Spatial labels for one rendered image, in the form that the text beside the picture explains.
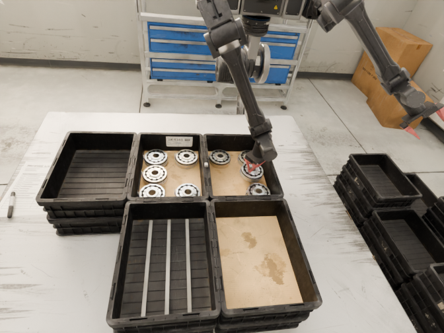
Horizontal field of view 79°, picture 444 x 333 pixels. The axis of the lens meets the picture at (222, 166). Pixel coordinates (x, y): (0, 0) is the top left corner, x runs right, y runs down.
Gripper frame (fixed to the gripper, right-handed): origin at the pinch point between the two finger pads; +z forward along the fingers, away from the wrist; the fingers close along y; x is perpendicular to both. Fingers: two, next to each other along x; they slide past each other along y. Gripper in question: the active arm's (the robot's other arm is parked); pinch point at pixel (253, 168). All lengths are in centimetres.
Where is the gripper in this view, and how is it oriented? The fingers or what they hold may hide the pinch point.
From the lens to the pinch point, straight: 121.6
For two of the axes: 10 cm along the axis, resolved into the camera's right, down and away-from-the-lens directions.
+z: -1.6, 6.8, 7.1
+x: -7.0, -5.9, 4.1
